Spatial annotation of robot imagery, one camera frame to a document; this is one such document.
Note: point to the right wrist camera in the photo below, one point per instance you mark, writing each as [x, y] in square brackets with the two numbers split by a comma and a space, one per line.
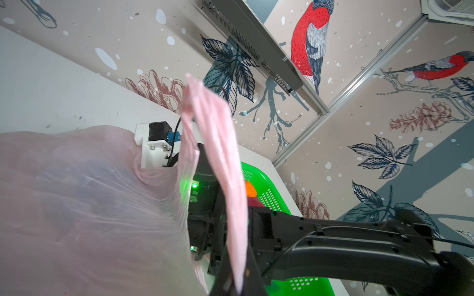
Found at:
[159, 144]

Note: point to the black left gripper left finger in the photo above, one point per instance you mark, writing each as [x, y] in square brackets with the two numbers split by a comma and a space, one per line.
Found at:
[223, 285]

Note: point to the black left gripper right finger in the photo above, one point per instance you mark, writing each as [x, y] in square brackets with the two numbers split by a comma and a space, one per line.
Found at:
[253, 283]

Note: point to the orange fruit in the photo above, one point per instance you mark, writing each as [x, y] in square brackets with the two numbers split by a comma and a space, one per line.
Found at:
[250, 190]

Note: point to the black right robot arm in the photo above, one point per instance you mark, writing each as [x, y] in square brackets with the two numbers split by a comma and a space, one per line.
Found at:
[397, 254]

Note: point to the pink plastic bag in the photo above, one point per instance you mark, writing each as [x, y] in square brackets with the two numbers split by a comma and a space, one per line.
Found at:
[80, 216]

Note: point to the green plastic basket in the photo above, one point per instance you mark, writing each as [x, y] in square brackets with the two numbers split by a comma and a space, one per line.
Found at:
[274, 207]

